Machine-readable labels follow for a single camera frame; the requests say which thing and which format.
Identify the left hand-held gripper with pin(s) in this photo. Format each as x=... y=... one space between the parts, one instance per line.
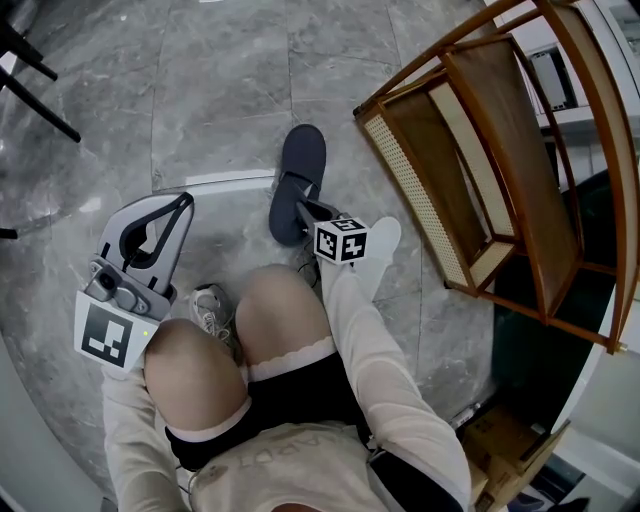
x=102 y=335

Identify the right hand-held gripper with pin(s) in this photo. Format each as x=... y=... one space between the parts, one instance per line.
x=340 y=242

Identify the dark grey slipper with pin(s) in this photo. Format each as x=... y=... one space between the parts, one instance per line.
x=302 y=155

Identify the white slipper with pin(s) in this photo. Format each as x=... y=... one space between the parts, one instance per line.
x=382 y=245

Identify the person's right forearm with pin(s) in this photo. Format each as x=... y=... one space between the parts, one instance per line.
x=360 y=340

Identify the person's left forearm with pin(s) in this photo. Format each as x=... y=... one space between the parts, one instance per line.
x=125 y=425

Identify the grey left sneaker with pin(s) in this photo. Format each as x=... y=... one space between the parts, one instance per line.
x=212 y=310

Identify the person's right leg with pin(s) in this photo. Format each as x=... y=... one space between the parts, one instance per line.
x=280 y=315

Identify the person's leg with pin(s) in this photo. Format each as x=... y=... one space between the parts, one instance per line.
x=280 y=315
x=195 y=375

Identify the person's left leg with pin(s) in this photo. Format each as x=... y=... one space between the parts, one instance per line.
x=195 y=375

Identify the grey chair with black legs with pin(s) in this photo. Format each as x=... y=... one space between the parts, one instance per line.
x=30 y=95

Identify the wooden three-tier cart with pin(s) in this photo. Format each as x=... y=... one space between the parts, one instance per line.
x=500 y=150

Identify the white curved fixture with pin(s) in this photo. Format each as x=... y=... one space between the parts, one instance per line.
x=30 y=440

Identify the clear plastic bottle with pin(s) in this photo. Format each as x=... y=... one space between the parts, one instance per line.
x=465 y=416

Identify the person's torso in cream sweater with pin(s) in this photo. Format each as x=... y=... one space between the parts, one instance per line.
x=300 y=475

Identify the plain cardboard box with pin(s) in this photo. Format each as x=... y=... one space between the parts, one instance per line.
x=500 y=430

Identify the labelled cardboard box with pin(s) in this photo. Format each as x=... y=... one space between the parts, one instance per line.
x=495 y=485

